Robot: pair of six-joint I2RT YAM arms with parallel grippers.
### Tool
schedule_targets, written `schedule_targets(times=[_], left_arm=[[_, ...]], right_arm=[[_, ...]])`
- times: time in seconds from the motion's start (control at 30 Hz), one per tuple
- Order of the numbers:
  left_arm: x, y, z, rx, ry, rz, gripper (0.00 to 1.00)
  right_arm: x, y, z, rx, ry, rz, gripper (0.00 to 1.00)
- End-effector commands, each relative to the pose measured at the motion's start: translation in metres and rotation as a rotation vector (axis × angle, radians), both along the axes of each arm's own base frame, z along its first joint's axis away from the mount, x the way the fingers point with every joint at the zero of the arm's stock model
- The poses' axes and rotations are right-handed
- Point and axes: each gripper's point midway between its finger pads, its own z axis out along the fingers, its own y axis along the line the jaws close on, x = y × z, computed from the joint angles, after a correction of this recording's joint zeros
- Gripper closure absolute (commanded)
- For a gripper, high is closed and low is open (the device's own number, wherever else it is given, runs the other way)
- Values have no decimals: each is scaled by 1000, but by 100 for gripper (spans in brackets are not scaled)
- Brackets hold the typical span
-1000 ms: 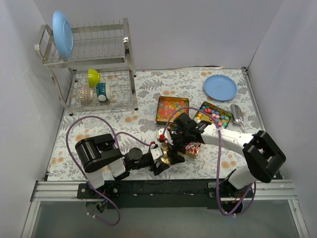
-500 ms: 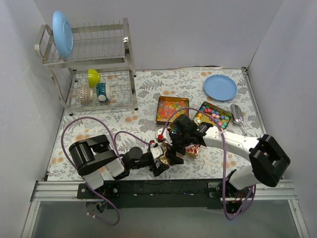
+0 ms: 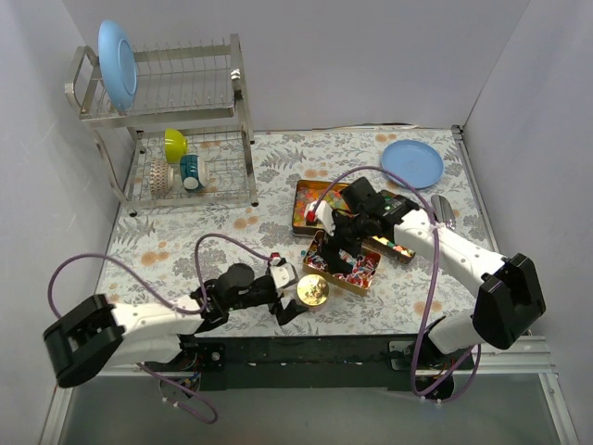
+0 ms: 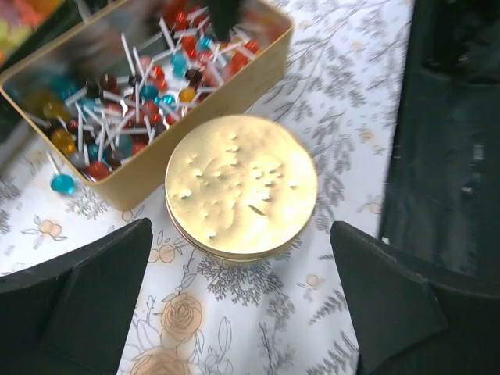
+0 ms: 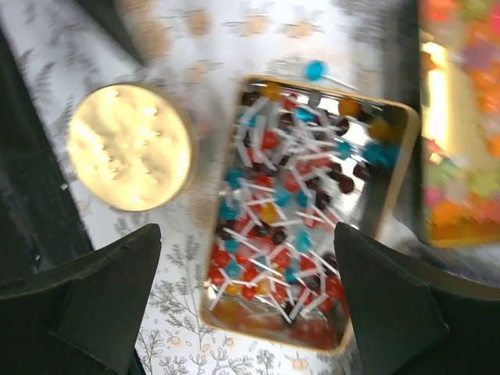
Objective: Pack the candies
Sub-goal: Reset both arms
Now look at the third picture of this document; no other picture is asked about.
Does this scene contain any steel dish rack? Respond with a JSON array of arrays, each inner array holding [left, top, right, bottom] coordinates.
[[65, 34, 259, 217]]

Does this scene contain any tin of star candies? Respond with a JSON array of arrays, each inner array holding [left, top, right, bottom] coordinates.
[[364, 236, 416, 264]]

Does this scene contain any gold round lid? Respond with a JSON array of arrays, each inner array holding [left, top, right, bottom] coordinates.
[[296, 274, 329, 309]]

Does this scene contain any teal white cup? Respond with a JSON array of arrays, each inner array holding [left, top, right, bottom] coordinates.
[[180, 154, 209, 192]]

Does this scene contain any floral table mat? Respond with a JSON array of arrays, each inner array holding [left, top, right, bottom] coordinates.
[[98, 127, 495, 337]]

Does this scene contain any tin of gummy candies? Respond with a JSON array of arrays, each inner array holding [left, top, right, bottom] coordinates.
[[291, 179, 356, 237]]

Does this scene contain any blue plate in rack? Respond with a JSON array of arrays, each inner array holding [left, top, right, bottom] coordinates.
[[98, 19, 138, 112]]

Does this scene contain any aluminium frame rail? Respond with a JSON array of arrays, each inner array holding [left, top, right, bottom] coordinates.
[[57, 336, 557, 379]]

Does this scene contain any purple cable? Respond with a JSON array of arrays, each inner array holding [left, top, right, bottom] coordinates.
[[47, 234, 282, 426], [308, 165, 482, 403]]

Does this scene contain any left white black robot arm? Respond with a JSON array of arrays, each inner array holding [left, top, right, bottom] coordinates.
[[43, 261, 306, 388]]

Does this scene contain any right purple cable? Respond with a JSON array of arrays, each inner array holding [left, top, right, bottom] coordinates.
[[308, 165, 482, 403]]

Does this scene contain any blue plate on table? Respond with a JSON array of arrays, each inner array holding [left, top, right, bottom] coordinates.
[[381, 140, 444, 189]]

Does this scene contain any silver metal scoop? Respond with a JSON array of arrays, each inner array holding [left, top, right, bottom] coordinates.
[[431, 195, 456, 231]]

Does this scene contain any patterned beige cup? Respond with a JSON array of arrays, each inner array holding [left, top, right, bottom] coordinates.
[[148, 159, 177, 197]]

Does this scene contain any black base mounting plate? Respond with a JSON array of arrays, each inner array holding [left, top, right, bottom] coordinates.
[[143, 333, 478, 393]]

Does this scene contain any yellow green bowl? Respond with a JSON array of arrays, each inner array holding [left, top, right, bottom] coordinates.
[[164, 128, 188, 164]]

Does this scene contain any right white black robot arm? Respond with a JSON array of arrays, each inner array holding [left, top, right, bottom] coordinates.
[[306, 177, 546, 369]]

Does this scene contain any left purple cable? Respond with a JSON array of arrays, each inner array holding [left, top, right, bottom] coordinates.
[[47, 234, 282, 426]]

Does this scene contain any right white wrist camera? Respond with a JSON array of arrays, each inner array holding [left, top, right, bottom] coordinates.
[[305, 200, 336, 236]]

